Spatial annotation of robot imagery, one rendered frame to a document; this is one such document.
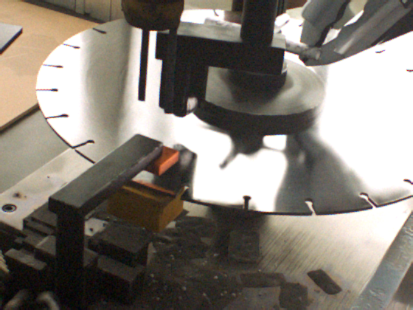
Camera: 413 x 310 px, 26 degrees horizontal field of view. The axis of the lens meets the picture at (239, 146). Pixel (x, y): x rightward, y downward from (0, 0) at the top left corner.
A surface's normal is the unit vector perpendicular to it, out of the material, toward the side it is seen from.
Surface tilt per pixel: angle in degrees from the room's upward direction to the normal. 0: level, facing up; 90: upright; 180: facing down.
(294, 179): 0
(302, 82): 5
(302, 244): 0
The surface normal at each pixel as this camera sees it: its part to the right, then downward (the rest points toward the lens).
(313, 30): -0.40, 0.22
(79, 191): 0.11, -0.86
